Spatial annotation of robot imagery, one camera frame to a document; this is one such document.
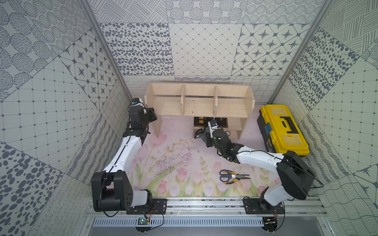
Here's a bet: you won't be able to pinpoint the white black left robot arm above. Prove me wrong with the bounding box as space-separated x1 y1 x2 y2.
91 105 157 213

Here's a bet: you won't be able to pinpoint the blue yellow handled scissors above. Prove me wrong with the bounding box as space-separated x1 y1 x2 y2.
220 170 250 185

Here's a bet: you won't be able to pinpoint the yellow and black toolbox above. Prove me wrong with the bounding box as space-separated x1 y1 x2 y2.
257 105 310 156

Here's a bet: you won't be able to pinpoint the right black circuit board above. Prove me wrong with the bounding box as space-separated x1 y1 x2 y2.
263 217 277 231

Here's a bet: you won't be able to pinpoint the black gold patterned book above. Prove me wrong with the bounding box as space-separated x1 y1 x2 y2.
194 117 228 129

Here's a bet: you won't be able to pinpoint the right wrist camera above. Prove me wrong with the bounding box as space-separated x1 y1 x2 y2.
208 120 219 130

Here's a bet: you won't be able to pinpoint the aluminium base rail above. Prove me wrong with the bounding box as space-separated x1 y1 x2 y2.
84 197 329 230

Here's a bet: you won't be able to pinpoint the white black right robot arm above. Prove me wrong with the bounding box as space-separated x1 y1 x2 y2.
195 127 316 211

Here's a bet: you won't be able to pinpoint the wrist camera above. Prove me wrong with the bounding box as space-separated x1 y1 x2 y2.
208 120 219 130
132 98 145 107

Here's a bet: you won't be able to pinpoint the green grey microfibre cloth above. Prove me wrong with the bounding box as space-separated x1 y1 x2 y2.
194 128 208 140

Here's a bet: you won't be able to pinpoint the left green circuit board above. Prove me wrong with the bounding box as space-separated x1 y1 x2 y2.
137 217 150 227

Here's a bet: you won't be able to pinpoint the floral pink table mat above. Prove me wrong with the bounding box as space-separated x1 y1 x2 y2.
128 116 280 198

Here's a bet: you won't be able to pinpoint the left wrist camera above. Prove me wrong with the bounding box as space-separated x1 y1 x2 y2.
132 98 145 107

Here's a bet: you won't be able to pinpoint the light wooden bookshelf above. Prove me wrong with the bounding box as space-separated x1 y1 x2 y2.
145 83 256 139

